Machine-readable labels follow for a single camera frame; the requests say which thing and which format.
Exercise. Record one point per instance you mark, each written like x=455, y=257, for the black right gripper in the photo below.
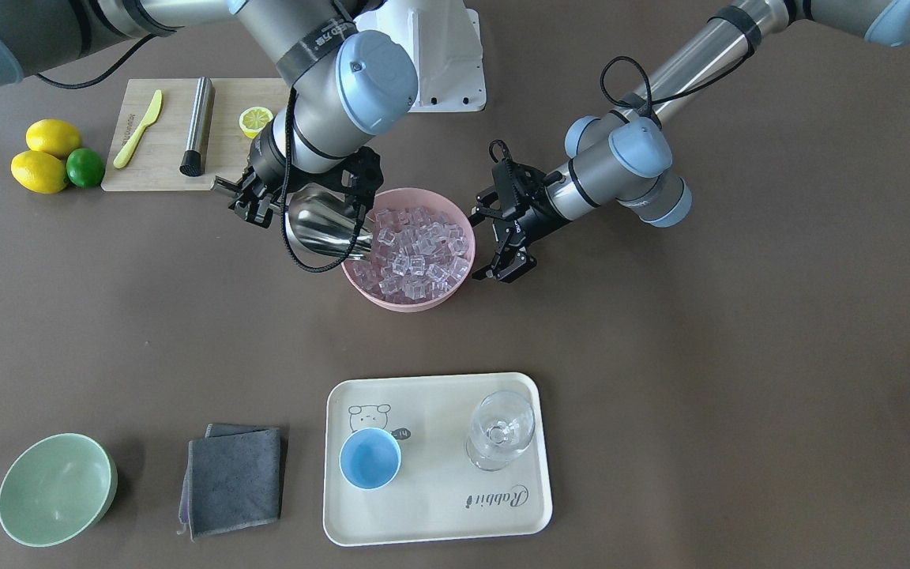
x=268, y=170

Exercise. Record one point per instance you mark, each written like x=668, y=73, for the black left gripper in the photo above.
x=536, y=220

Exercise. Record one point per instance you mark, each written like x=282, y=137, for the metal ice scoop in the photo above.
x=318, y=221

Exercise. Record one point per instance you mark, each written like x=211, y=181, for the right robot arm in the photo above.
x=346, y=85

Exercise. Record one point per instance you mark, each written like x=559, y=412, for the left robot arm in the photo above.
x=623, y=156

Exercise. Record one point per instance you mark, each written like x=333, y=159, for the clear ice cubes pile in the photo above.
x=415, y=254

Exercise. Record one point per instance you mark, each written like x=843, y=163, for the light blue cup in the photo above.
x=370, y=458

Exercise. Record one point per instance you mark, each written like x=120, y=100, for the half lemon slice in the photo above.
x=252, y=120

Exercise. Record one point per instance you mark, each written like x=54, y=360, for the metal muddler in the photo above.
x=193, y=157

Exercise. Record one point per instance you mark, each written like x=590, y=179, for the pink bowl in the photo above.
x=409, y=250

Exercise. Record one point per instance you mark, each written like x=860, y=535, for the wooden cutting board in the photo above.
x=181, y=152

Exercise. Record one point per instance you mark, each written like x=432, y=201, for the yellow plastic knife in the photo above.
x=126, y=153

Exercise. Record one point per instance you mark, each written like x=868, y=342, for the clear wine glass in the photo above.
x=500, y=430

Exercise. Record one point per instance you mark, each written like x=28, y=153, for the green lime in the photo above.
x=85, y=168

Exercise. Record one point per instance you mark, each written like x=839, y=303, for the yellow lemon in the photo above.
x=55, y=137
x=39, y=172

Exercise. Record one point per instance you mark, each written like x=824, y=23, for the cream serving tray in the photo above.
x=437, y=494

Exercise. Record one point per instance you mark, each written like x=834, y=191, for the grey folded cloth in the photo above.
x=233, y=480

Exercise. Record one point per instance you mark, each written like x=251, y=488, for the green bowl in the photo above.
x=57, y=489

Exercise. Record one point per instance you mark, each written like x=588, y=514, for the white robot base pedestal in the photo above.
x=443, y=40

